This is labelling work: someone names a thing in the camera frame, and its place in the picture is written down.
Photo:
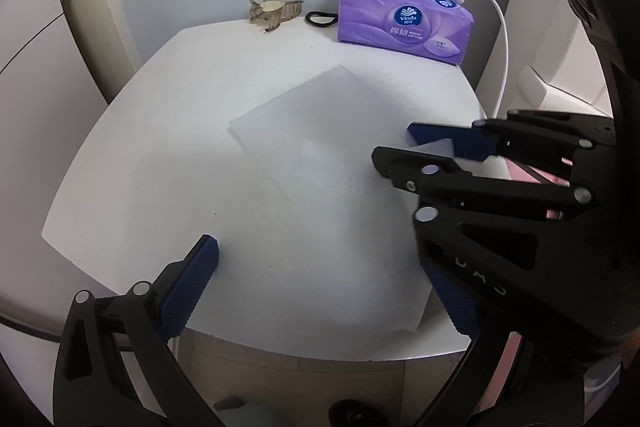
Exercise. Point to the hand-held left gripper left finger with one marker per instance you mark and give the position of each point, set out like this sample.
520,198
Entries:
190,292

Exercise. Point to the beige hair claw clip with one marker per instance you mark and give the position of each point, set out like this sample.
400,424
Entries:
270,9

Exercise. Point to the white ledge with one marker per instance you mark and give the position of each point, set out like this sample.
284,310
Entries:
550,89

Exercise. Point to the white side table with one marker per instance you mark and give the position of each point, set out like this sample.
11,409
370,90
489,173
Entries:
150,157

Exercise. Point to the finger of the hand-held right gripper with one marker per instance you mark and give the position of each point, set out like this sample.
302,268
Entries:
450,182
450,139

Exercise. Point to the dark round object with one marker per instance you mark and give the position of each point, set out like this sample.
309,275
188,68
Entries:
357,414

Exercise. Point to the purple tissue box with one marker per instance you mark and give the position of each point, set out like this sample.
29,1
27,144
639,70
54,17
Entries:
400,32

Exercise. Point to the clear plastic bag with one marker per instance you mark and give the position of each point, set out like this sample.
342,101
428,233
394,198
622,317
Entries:
320,147

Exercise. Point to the cream door frame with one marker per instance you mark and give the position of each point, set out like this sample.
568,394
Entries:
90,7

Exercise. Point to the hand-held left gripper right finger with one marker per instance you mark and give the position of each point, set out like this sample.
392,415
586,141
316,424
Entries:
457,307

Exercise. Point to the pale green object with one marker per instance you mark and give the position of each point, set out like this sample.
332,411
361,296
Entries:
250,414

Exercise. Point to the pink cloth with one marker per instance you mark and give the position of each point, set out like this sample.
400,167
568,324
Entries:
537,174

